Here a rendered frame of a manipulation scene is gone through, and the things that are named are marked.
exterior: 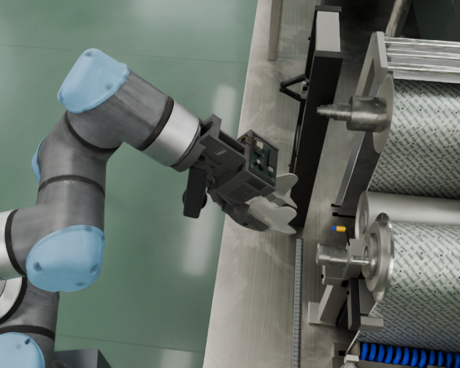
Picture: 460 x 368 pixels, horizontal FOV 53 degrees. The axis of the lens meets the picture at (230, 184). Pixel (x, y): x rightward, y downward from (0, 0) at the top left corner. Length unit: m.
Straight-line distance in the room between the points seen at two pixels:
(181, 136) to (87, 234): 0.15
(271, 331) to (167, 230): 1.29
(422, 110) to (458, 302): 0.32
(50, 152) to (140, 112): 0.12
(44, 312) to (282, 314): 0.52
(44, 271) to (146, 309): 1.64
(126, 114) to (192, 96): 2.41
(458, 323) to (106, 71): 0.70
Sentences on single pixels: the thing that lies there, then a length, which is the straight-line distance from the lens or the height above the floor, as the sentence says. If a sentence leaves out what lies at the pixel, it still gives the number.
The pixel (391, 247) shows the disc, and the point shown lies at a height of 1.32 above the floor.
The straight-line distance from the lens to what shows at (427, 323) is 0.91.
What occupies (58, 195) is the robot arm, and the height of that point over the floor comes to 1.53.
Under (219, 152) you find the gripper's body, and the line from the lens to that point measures 0.56.
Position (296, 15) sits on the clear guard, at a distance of 1.62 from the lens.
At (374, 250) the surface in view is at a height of 1.29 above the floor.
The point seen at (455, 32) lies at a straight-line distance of 1.61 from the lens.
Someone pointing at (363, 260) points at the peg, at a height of 1.27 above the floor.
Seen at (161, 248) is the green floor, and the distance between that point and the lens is 2.25.
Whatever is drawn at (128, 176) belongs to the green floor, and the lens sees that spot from 2.54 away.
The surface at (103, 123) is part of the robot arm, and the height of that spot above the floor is 1.57.
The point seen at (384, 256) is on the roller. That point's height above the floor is 1.30.
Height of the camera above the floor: 1.94
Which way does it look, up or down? 52 degrees down
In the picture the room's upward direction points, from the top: straight up
